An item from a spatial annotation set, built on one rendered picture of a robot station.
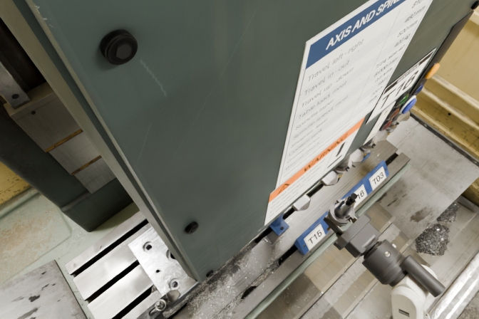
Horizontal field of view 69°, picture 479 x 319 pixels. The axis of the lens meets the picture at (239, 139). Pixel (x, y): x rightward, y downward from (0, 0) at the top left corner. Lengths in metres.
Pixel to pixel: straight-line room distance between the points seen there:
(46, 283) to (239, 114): 1.48
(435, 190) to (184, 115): 1.50
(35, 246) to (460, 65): 1.81
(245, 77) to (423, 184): 1.47
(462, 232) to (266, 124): 1.55
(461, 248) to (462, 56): 0.76
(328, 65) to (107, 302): 1.12
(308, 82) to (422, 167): 1.41
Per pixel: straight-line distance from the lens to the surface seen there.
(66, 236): 1.73
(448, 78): 1.50
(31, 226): 1.82
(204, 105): 0.17
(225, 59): 0.16
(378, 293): 1.46
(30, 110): 0.99
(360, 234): 0.96
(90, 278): 1.29
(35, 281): 1.64
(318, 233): 1.22
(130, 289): 1.24
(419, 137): 1.66
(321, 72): 0.24
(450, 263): 1.66
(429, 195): 1.62
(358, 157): 1.04
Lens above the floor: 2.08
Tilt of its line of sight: 59 degrees down
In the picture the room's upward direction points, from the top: straight up
